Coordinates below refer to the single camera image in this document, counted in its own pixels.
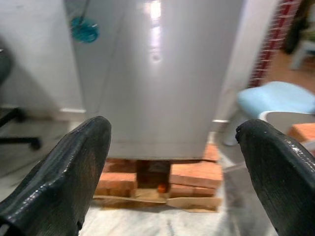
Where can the red clay brick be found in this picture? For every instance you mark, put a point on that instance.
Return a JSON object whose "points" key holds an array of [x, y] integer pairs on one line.
{"points": [[192, 191], [302, 132], [197, 173], [115, 185], [120, 166], [211, 153]]}

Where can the black office chair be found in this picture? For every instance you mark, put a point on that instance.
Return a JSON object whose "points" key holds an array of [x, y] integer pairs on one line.
{"points": [[3, 66]]}

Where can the teal round brush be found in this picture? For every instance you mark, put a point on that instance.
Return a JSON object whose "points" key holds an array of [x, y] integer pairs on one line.
{"points": [[85, 30]]}

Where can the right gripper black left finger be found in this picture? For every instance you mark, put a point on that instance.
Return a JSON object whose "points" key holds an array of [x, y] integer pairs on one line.
{"points": [[54, 186]]}

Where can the small orange ball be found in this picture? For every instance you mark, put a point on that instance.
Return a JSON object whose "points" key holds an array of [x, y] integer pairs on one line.
{"points": [[162, 188]]}

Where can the light blue plastic stool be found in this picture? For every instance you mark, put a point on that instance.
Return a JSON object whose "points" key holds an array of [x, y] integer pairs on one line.
{"points": [[278, 98]]}

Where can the silver fridge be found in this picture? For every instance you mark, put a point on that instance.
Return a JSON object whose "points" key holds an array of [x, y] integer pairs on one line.
{"points": [[160, 98]]}

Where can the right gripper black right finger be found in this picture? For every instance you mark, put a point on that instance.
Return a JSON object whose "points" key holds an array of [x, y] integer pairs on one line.
{"points": [[283, 184]]}

